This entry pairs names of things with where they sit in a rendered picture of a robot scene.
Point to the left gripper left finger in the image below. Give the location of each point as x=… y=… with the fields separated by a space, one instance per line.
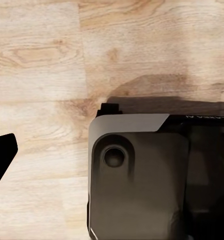
x=8 y=151

